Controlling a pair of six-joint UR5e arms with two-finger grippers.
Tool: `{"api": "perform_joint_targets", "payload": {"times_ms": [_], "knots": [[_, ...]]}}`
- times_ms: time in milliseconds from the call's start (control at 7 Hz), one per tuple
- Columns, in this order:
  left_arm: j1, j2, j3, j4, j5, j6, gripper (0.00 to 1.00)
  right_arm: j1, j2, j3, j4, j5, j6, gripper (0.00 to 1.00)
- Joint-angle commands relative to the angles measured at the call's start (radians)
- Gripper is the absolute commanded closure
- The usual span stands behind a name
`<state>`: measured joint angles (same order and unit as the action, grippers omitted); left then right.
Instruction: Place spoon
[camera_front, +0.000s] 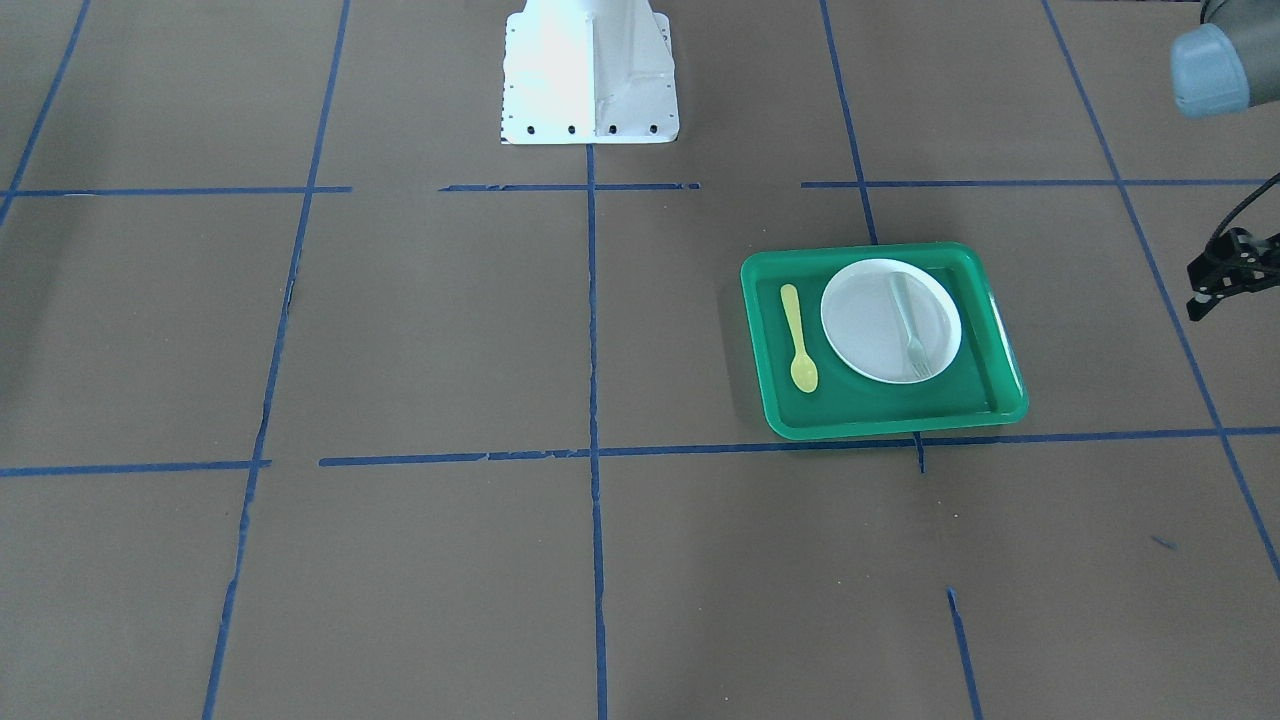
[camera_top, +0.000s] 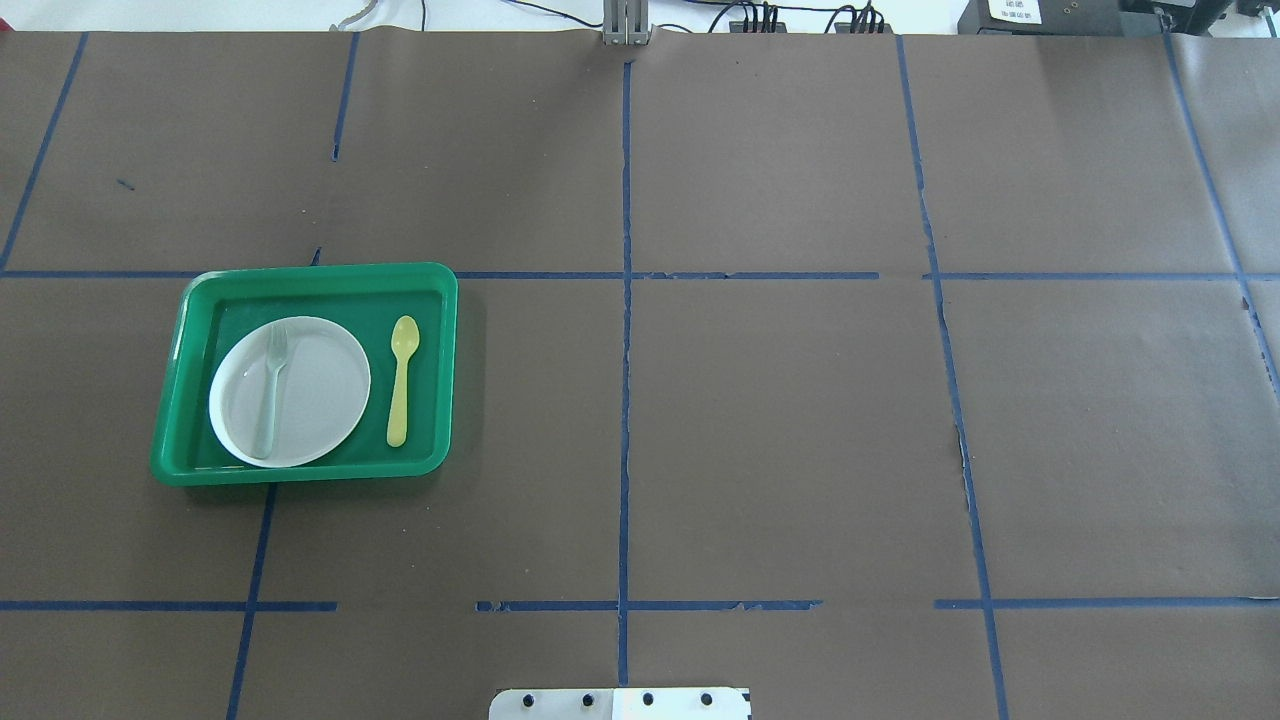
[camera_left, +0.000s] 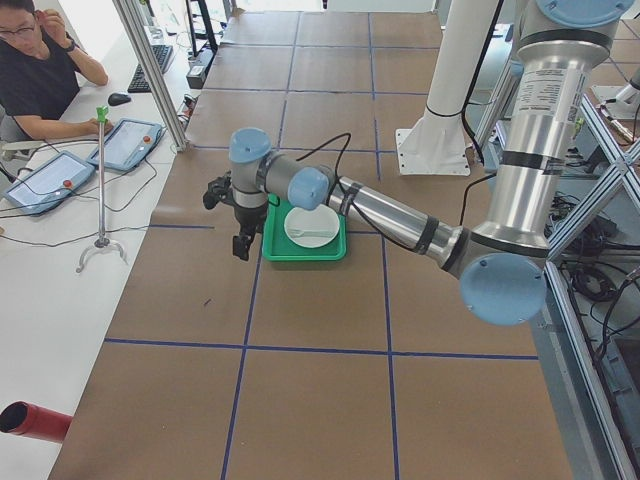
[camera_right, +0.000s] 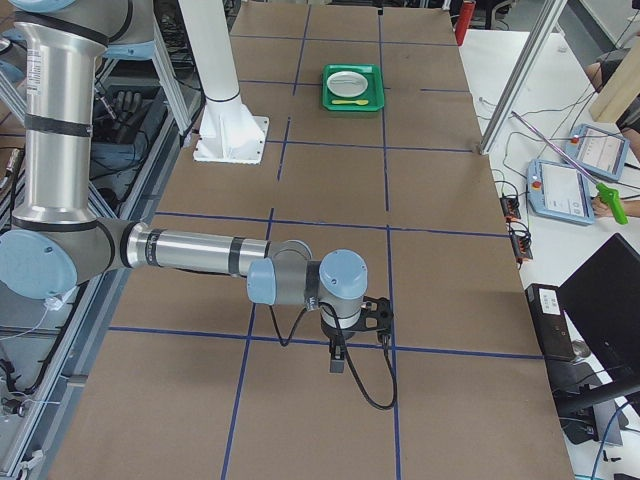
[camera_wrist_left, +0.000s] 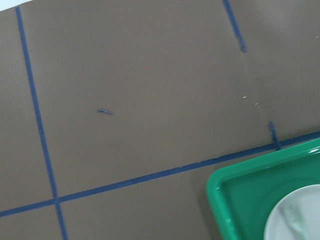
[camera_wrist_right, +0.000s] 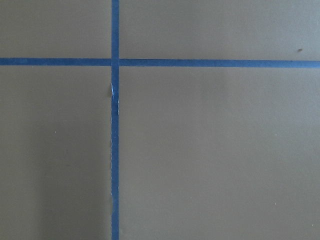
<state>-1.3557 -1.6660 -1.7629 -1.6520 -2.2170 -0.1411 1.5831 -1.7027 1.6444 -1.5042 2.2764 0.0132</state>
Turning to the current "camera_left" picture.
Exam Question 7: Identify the metal stand with green tip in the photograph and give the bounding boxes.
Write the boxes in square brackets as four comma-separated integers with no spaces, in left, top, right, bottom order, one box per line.
[76,105,127,274]

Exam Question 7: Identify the translucent plastic fork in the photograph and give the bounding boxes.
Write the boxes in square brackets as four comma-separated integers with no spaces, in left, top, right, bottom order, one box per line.
[287,229,338,238]

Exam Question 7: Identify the red tube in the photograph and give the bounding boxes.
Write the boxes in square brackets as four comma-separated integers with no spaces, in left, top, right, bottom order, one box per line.
[1,401,73,444]

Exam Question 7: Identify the aluminium frame post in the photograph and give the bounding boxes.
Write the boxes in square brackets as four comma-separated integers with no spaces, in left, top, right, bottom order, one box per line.
[113,0,188,152]

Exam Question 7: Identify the blue teach pendant far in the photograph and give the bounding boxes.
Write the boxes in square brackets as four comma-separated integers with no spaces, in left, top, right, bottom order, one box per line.
[104,118,163,172]

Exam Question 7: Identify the blue teach pendant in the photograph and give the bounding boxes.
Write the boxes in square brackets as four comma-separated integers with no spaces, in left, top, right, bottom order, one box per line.
[104,118,163,172]
[3,151,95,215]

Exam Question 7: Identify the blue teach pendant near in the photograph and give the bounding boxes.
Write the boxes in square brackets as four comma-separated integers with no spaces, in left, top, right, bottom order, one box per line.
[3,151,95,215]

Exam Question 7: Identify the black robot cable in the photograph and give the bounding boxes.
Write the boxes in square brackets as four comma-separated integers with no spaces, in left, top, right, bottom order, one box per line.
[297,132,352,181]

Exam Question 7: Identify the aluminium frame rail right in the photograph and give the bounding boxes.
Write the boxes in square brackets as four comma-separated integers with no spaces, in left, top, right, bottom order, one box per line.
[546,97,639,479]

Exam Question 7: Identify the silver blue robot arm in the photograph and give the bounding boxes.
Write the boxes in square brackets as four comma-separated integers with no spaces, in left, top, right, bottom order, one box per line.
[229,1,630,325]

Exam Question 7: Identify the white round plate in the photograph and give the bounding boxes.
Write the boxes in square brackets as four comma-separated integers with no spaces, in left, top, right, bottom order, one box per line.
[284,205,340,248]

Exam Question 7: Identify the person in black shirt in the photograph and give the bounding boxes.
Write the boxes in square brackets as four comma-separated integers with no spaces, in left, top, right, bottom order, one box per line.
[1,1,108,142]

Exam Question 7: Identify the black keyboard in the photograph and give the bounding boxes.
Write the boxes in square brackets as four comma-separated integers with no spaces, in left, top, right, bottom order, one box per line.
[126,44,174,95]

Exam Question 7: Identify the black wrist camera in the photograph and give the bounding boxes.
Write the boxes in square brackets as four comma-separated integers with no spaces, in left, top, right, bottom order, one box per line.
[202,171,234,210]

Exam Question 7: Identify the green plastic tray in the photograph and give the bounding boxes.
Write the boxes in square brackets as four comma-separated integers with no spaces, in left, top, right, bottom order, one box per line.
[262,194,347,262]

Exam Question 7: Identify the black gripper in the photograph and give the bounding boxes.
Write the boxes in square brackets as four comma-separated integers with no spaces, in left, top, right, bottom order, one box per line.
[232,204,267,261]

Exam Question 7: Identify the black computer mouse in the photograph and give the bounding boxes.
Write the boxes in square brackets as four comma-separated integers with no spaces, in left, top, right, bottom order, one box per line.
[107,92,131,106]

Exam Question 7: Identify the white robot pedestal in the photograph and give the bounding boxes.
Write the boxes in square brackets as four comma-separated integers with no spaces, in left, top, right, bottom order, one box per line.
[396,0,521,176]

